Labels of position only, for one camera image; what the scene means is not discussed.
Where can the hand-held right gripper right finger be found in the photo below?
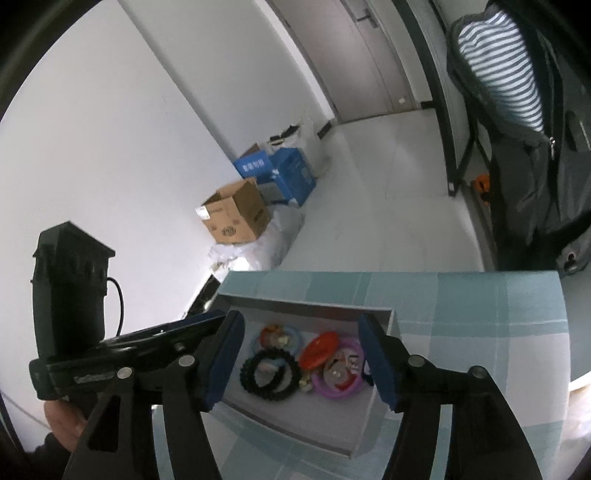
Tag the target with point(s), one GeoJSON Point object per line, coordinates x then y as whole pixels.
{"type": "Point", "coordinates": [376, 364]}

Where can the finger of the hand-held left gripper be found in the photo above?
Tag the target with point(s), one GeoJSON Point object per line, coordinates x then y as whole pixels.
{"type": "Point", "coordinates": [152, 357]}
{"type": "Point", "coordinates": [184, 325]}

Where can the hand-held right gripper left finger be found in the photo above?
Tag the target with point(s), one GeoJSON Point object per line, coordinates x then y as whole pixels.
{"type": "Point", "coordinates": [224, 364]}

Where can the red round disc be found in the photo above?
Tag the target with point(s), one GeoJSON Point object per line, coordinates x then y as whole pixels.
{"type": "Point", "coordinates": [318, 350]}

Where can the grey shallow box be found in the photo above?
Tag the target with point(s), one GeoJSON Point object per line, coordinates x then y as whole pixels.
{"type": "Point", "coordinates": [295, 417]}

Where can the person's left hand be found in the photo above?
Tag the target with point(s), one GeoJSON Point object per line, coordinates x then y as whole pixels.
{"type": "Point", "coordinates": [64, 422]}

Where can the black glossy stand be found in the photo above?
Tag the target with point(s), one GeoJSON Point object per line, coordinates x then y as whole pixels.
{"type": "Point", "coordinates": [203, 295]}

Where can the teal checked tablecloth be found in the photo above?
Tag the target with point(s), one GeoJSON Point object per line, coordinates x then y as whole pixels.
{"type": "Point", "coordinates": [485, 346]}

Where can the white plastic bag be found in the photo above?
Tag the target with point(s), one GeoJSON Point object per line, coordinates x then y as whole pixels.
{"type": "Point", "coordinates": [272, 244]}

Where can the open brown cardboard box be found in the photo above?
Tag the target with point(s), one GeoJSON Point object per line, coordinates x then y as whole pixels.
{"type": "Point", "coordinates": [238, 217]}

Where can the blue box with white print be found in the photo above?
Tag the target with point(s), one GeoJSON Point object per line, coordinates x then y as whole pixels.
{"type": "Point", "coordinates": [254, 166]}

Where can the large blue carton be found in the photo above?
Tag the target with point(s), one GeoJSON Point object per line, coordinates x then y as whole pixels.
{"type": "Point", "coordinates": [295, 177]}

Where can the small orange object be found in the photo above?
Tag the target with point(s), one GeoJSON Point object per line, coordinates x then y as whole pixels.
{"type": "Point", "coordinates": [481, 187]}

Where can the white cloth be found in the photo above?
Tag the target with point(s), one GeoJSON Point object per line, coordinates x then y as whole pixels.
{"type": "Point", "coordinates": [579, 408]}

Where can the translucent bag with dark contents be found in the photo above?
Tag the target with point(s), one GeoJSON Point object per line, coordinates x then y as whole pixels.
{"type": "Point", "coordinates": [314, 143]}

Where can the grey door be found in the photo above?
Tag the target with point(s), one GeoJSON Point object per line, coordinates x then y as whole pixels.
{"type": "Point", "coordinates": [355, 60]}

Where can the black partition frame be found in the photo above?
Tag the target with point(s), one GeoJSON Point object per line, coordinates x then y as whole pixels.
{"type": "Point", "coordinates": [450, 115]}

